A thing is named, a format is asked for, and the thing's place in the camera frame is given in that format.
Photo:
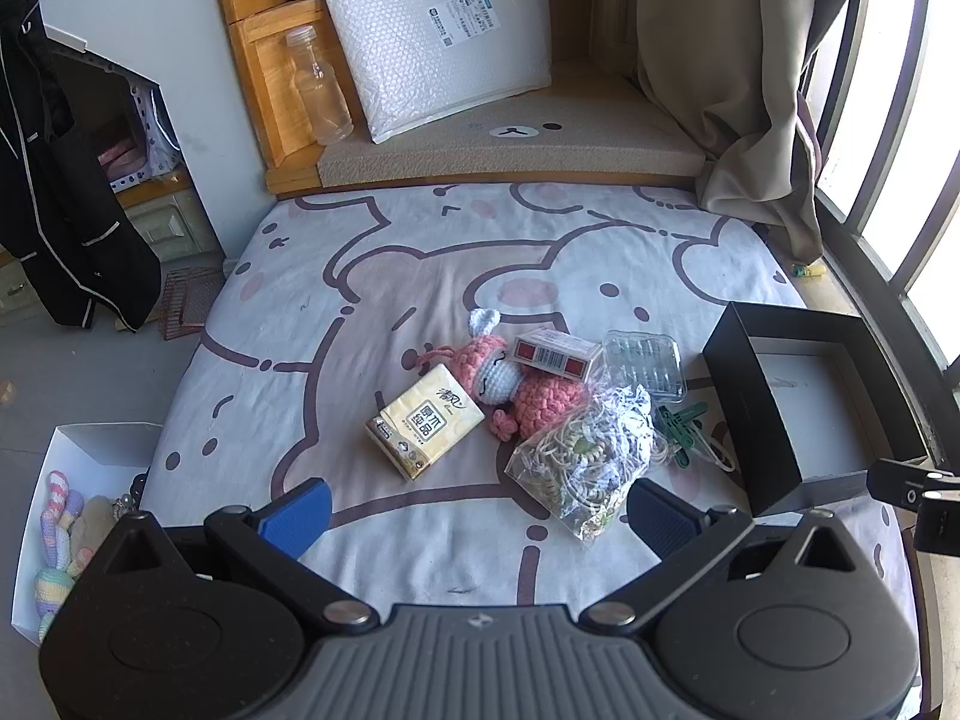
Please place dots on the red and white carton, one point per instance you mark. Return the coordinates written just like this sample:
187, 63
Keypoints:
555, 354

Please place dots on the bear print bed sheet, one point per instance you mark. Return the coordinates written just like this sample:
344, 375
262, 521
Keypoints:
315, 315

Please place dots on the beige curtain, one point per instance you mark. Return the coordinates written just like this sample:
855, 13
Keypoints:
735, 75

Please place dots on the white bubble mailer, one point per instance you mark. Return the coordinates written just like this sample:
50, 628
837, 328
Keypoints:
442, 37

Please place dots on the black jacket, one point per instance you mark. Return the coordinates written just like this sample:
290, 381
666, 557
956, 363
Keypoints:
52, 187

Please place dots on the pastel crochet toy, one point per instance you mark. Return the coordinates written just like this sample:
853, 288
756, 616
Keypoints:
56, 577

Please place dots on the clear plastic case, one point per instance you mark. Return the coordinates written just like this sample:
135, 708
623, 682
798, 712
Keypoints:
645, 364

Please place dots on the white drawer cabinet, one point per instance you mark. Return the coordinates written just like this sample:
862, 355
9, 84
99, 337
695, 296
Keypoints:
169, 229

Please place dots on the perforated metal shelf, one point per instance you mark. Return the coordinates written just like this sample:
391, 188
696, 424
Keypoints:
142, 112

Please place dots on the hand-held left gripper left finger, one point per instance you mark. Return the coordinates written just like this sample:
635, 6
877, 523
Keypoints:
296, 516

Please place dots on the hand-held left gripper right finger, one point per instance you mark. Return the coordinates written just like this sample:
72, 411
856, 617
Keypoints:
661, 519

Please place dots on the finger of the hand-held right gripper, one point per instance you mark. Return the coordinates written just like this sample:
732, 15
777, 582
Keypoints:
939, 525
911, 478

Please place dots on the pink crochet doll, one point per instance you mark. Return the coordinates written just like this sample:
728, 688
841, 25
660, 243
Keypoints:
544, 394

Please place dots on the white paper box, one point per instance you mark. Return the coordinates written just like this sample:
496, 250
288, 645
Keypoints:
90, 450

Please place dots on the beige plush toy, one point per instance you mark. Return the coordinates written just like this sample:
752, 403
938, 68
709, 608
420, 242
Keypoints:
96, 529

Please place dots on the small yellow green clip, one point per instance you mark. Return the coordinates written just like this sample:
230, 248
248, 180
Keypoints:
808, 271

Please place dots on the black window bars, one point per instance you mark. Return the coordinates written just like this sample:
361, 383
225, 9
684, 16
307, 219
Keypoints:
885, 255

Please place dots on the wooden cabinet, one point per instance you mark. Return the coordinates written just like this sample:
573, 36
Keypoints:
259, 67

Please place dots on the yellow tissue pack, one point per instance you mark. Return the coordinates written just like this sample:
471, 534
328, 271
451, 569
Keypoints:
424, 420

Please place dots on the beige bear face cushion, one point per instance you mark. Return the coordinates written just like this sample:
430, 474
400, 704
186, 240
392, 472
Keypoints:
570, 142

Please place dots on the clear plastic bottle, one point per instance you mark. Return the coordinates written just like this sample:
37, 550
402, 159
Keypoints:
319, 90

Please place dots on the black cardboard box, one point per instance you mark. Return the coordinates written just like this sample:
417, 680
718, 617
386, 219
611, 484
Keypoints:
757, 420

